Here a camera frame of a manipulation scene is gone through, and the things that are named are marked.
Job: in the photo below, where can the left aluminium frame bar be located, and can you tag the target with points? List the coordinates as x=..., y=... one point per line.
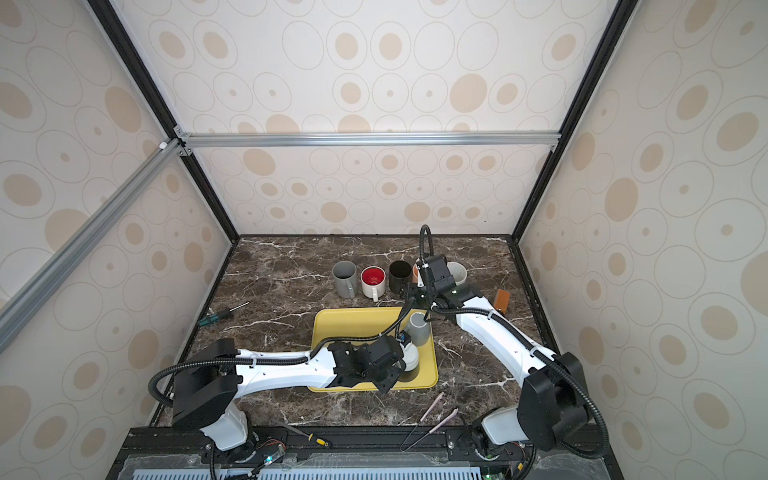
x=17, y=313

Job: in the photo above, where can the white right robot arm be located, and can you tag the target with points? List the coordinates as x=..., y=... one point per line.
x=554, y=408

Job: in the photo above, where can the grey mug lying back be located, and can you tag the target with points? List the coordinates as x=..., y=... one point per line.
x=418, y=328

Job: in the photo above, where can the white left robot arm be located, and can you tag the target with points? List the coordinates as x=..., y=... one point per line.
x=202, y=391

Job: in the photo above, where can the yellow black screwdriver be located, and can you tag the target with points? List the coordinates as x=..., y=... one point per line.
x=310, y=437

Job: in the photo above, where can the white mug front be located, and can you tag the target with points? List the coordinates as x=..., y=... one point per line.
x=373, y=283

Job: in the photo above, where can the white speckled mug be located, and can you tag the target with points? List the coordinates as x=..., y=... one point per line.
x=458, y=272

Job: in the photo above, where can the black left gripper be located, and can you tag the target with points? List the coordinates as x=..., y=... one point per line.
x=393, y=378

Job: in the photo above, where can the tall grey mug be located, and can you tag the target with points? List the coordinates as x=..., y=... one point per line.
x=345, y=279

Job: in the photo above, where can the yellow plastic tray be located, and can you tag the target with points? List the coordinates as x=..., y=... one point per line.
x=364, y=322

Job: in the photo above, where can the black mug white bottom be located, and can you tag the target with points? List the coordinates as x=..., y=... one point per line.
x=410, y=361

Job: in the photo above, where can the horizontal aluminium frame bar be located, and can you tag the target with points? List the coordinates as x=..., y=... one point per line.
x=369, y=139

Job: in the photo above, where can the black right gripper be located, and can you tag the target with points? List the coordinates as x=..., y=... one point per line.
x=412, y=290

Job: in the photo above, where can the pink tweezers left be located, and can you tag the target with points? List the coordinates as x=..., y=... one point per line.
x=423, y=417

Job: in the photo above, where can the green handled screwdriver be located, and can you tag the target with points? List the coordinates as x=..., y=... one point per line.
x=213, y=317

